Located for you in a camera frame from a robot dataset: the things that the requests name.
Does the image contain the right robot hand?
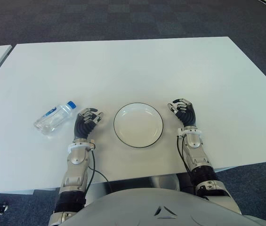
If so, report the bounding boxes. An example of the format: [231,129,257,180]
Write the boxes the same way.
[167,97,197,128]

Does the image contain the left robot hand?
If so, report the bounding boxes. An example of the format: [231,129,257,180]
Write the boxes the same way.
[73,107,104,141]

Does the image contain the clear blue-capped water bottle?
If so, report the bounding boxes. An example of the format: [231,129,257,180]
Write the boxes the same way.
[33,100,78,136]

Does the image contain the white black-rimmed plate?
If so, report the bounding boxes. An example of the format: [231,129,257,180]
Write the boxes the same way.
[113,102,164,148]

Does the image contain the silver robot waist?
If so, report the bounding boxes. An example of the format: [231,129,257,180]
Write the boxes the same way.
[144,173,180,191]

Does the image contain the grey robot torso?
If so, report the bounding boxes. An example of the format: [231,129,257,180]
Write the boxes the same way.
[62,187,266,226]

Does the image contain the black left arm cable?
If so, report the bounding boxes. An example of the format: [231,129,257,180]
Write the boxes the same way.
[85,145,112,189]

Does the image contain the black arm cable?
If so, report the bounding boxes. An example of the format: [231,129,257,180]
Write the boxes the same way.
[85,145,112,189]
[176,135,194,186]

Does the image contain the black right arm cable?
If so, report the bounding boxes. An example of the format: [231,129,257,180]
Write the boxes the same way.
[176,135,194,186]

